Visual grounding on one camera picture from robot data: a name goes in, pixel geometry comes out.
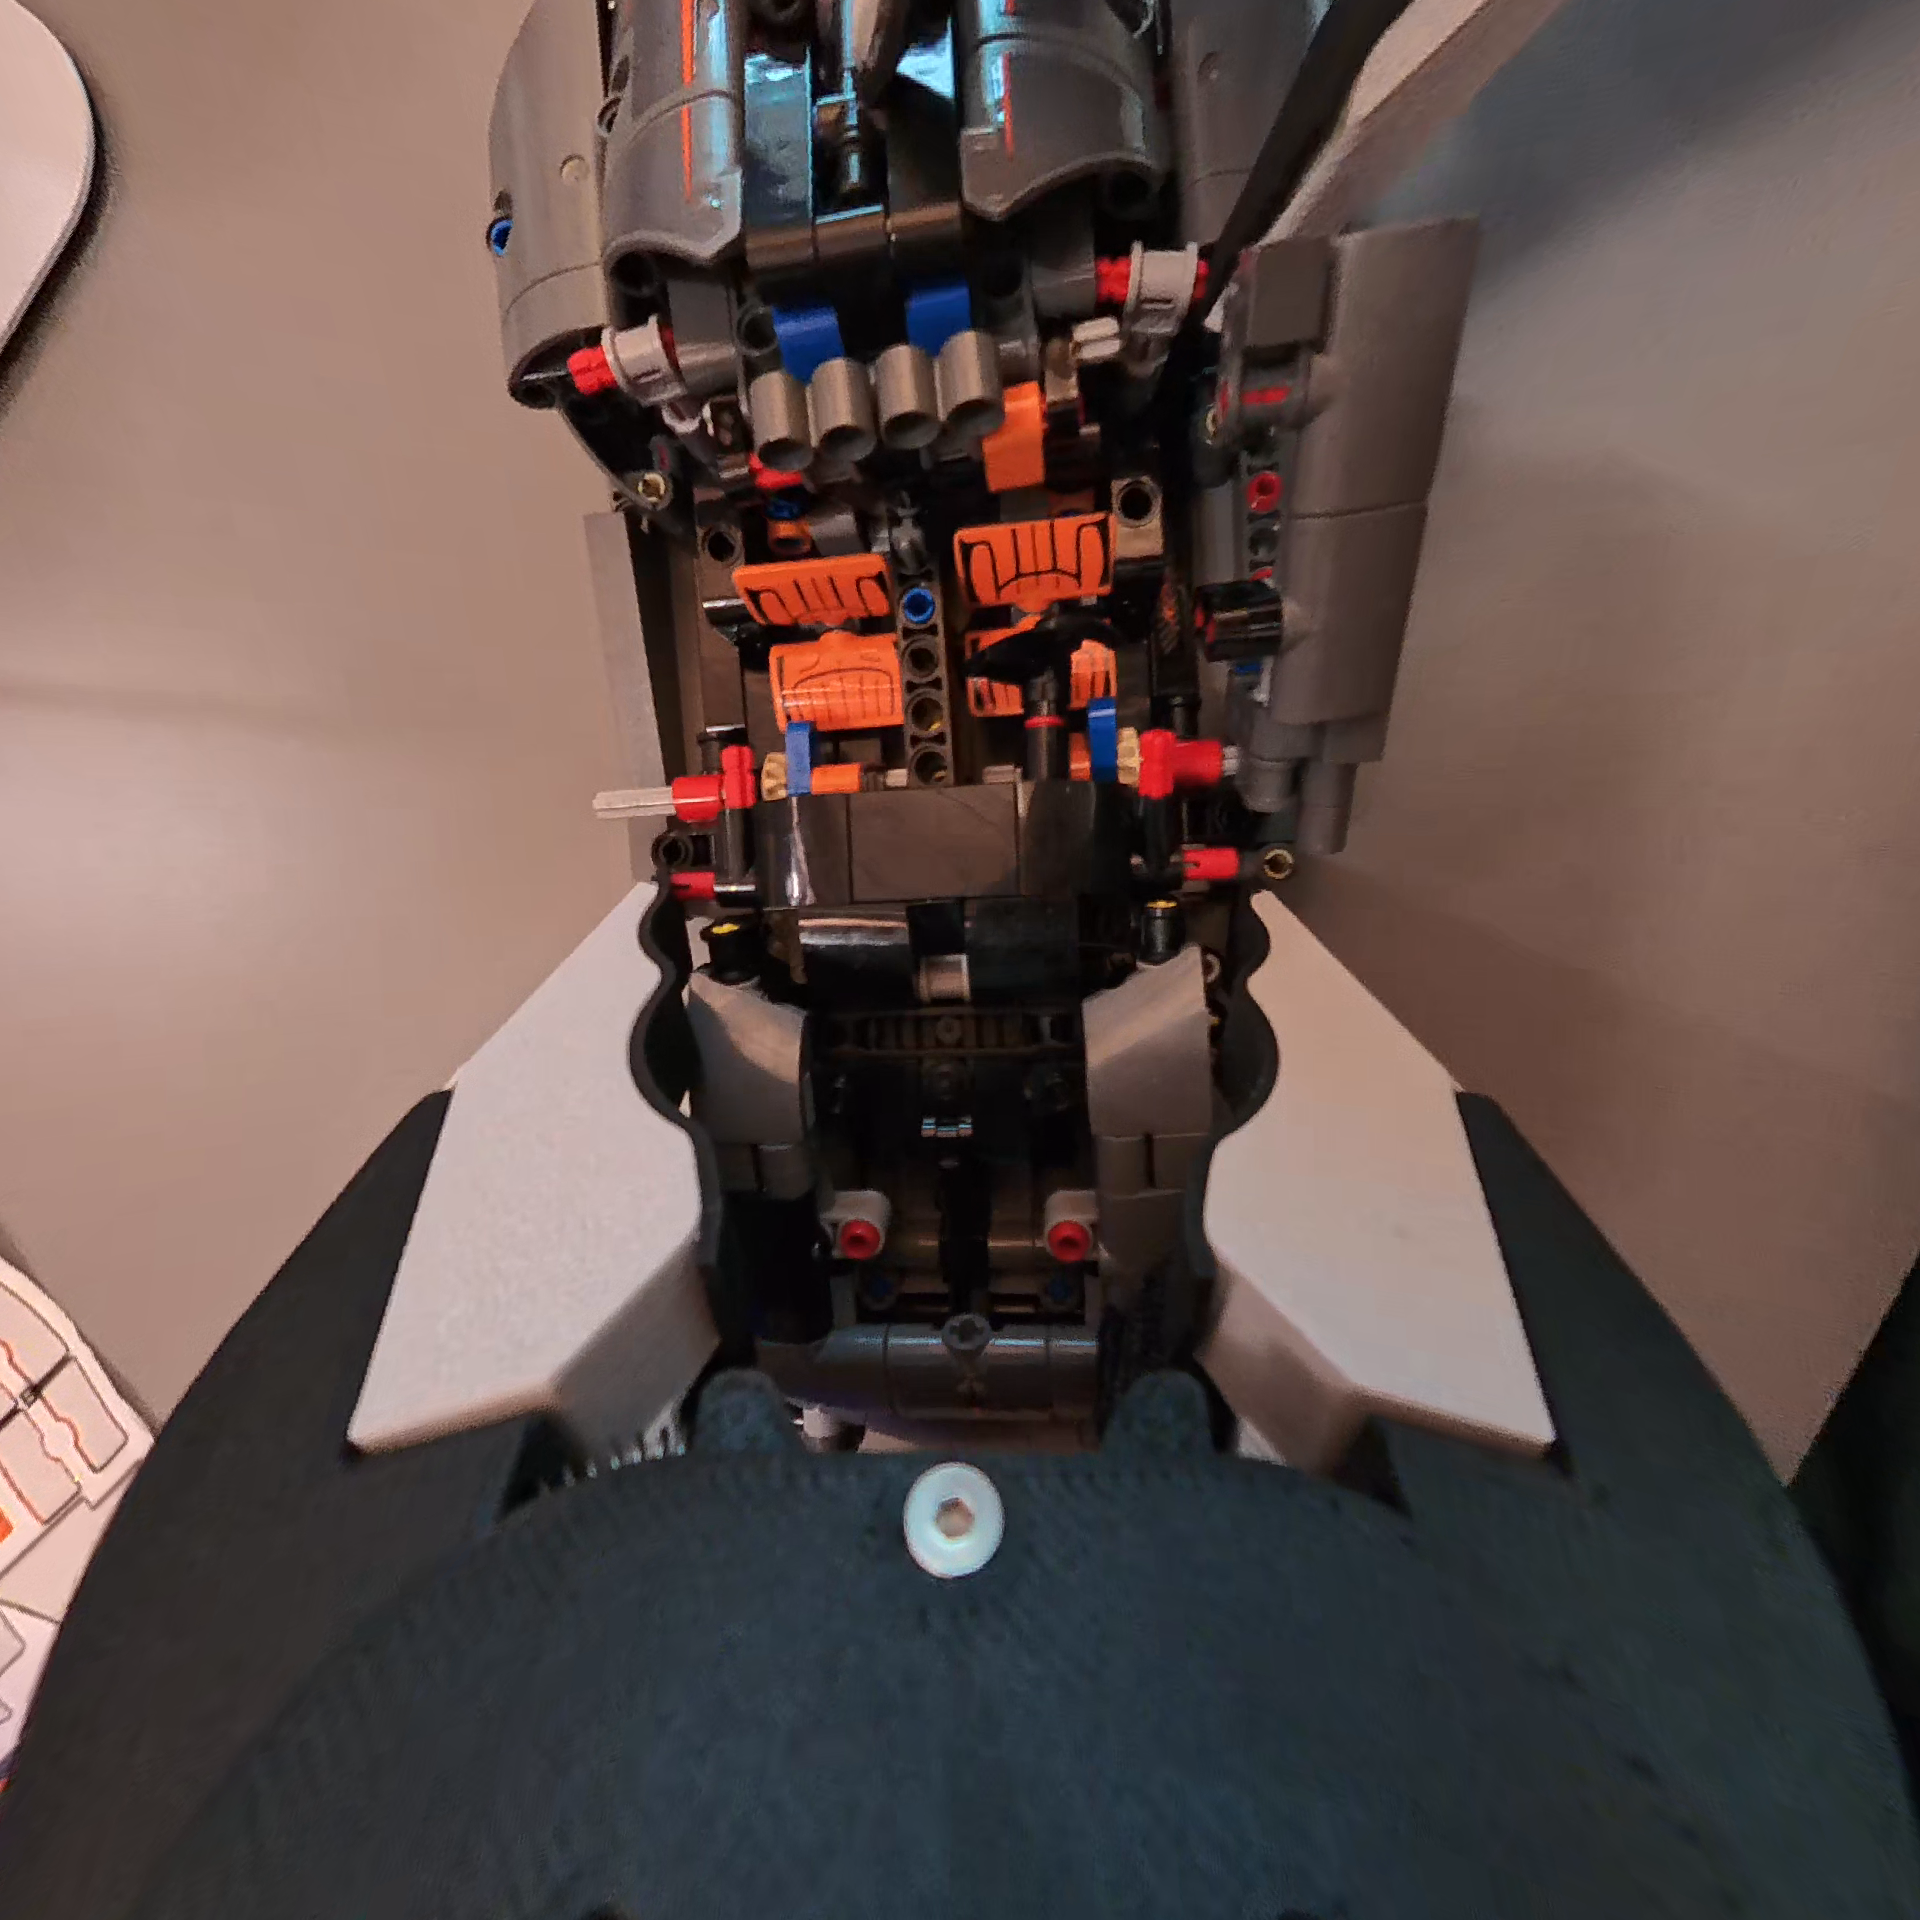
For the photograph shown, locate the orange-lined grey lego section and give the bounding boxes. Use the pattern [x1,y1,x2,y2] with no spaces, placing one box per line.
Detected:
[599,0,1180,271]

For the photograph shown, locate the lego sticker sheet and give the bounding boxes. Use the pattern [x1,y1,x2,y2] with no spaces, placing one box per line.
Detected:
[0,1252,161,1758]

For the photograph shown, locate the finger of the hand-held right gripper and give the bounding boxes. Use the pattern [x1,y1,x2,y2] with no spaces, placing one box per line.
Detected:
[1192,0,1524,324]

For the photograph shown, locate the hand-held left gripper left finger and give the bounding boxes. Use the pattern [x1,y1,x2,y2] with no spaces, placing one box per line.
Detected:
[346,882,724,1452]

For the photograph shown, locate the grey black lego car chassis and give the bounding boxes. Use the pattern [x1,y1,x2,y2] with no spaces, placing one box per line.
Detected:
[488,0,1483,1449]

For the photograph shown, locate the person's green shirt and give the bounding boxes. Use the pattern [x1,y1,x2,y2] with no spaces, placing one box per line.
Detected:
[1792,1318,1920,1696]

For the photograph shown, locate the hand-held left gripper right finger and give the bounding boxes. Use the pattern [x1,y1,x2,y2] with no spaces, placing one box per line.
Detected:
[1185,882,1557,1456]

